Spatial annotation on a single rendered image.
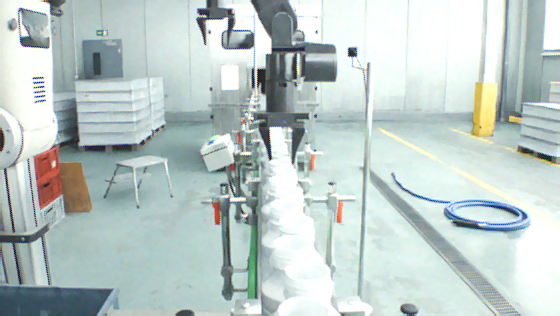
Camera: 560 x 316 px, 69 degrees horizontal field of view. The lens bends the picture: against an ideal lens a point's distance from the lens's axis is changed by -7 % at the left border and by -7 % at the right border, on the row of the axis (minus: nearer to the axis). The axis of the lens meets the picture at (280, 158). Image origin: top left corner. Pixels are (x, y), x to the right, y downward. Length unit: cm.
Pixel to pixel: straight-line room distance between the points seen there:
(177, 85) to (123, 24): 203
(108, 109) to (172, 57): 410
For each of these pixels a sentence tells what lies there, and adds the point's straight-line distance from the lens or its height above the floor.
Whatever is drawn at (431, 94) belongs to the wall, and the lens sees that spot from 1188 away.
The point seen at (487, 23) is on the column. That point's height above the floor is 228.
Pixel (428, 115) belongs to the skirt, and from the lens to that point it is 1187.
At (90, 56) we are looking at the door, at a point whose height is 169.
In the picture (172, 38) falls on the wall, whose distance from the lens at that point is 1124.
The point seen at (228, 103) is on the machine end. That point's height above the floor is 89.
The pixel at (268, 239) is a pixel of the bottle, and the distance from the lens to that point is 52.
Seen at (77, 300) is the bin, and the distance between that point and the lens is 86.
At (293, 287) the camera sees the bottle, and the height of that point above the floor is 116.
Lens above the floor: 132
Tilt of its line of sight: 12 degrees down
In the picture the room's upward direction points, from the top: straight up
